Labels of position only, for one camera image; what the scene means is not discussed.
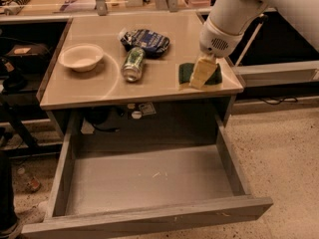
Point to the bystander white shoe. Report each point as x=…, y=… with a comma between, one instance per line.
x=31, y=213

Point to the green yellow sponge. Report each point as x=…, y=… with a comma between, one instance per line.
x=185, y=70

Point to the white paper bowl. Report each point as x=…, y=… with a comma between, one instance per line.
x=81, y=57

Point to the open grey wooden drawer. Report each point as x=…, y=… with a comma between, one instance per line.
x=157, y=180

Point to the plastic bottle on floor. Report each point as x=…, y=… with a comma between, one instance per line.
x=31, y=183

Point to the black bag with label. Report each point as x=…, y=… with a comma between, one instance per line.
x=31, y=59

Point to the bystander dark trouser leg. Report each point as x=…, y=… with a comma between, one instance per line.
x=6, y=188

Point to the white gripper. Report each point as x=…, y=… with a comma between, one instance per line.
x=217, y=39

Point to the blue chip bag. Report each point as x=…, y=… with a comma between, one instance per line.
x=154, y=44

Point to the grey cabinet counter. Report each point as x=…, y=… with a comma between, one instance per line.
x=64, y=89

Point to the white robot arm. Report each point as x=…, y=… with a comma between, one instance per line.
x=225, y=26

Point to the green soda can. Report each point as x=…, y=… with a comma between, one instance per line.
x=132, y=68

